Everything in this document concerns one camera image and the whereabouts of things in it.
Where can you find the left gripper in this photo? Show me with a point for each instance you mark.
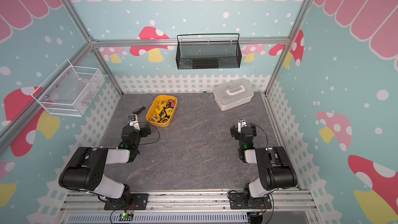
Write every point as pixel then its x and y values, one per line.
pixel 144 130

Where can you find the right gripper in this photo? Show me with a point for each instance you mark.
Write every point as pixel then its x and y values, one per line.
pixel 233 130

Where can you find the yellow storage tray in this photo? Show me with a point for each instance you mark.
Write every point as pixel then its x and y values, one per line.
pixel 154 110

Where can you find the pink tape measure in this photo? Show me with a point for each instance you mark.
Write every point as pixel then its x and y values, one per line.
pixel 171 104

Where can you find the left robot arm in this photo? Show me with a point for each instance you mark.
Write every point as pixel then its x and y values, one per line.
pixel 85 170

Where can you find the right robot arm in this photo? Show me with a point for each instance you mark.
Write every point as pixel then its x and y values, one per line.
pixel 274 166

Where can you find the white plastic lidded box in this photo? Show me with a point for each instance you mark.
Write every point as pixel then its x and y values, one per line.
pixel 233 94

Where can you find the orange black screwdriver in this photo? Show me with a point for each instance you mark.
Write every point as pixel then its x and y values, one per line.
pixel 141 109

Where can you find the green circuit board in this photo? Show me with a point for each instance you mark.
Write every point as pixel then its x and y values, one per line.
pixel 125 217

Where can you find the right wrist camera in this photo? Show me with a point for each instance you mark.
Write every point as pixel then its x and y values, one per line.
pixel 241 121

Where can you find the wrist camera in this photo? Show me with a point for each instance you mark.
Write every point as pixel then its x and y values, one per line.
pixel 132 118
pixel 241 121

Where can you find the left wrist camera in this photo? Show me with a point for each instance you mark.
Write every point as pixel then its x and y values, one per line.
pixel 132 118

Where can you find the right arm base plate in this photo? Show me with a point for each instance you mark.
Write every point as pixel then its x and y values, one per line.
pixel 239 200

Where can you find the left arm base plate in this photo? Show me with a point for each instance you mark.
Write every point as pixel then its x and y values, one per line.
pixel 128 202

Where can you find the white wire wall basket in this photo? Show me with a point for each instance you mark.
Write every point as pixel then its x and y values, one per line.
pixel 69 90

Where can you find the black mesh wall basket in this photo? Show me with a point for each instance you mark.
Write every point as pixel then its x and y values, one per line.
pixel 208 51

